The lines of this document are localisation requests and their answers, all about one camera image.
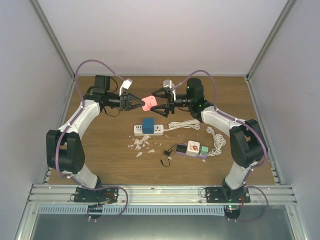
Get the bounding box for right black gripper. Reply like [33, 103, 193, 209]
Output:
[151, 87, 193, 118]

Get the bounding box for pink cube plug adapter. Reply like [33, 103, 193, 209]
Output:
[141, 95, 158, 112]

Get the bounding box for white USB power strip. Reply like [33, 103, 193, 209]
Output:
[133, 124, 164, 136]

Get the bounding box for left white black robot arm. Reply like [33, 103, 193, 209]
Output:
[46, 75, 145, 202]

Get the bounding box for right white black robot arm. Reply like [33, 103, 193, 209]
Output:
[151, 78, 268, 203]

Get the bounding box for blue cube plug adapter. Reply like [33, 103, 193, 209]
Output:
[142, 118, 155, 135]

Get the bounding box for black plug adapter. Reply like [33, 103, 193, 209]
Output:
[175, 144, 187, 154]

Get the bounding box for purple power strip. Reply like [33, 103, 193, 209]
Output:
[175, 151, 208, 159]

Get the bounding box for white cartoon cube adapter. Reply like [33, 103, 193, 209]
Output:
[185, 140, 200, 157]

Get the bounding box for green cube adapter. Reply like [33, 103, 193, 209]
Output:
[198, 145, 209, 155]

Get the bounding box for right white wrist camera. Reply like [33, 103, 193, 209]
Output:
[163, 79, 176, 98]

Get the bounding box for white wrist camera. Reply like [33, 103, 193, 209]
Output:
[119, 78, 133, 96]
[163, 79, 176, 98]

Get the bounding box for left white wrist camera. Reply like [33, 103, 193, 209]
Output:
[119, 78, 133, 96]

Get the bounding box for white power strip cable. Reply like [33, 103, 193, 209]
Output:
[163, 118, 202, 131]

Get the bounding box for thin black cable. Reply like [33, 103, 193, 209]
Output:
[159, 147, 177, 169]

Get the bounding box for white coiled cable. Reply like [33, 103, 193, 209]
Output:
[206, 126, 227, 157]

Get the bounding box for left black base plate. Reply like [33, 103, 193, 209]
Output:
[70, 187, 119, 204]

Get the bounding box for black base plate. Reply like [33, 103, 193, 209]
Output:
[201, 186, 251, 204]
[70, 187, 119, 204]

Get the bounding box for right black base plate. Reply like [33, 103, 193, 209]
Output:
[201, 186, 251, 204]

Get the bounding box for left aluminium corner post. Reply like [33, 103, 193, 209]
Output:
[29, 0, 75, 81]

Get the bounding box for aluminium corner post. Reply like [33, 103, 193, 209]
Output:
[29, 0, 75, 81]
[245, 0, 297, 82]

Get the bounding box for aluminium front rail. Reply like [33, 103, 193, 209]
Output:
[27, 184, 298, 206]

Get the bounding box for grey slotted cable duct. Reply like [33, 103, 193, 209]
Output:
[38, 204, 225, 216]

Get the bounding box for right aluminium corner post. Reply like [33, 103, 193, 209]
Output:
[245, 0, 297, 82]

